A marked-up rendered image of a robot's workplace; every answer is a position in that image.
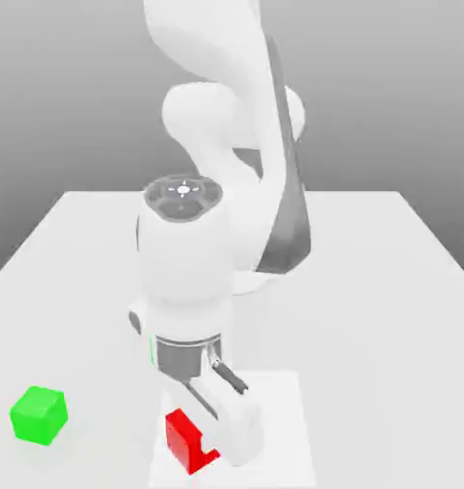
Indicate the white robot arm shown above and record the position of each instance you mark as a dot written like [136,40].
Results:
[186,259]

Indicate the small green cube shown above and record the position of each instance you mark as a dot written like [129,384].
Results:
[37,416]

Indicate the small red cube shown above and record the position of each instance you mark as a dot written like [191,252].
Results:
[179,439]

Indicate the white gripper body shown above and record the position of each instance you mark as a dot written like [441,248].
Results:
[237,428]

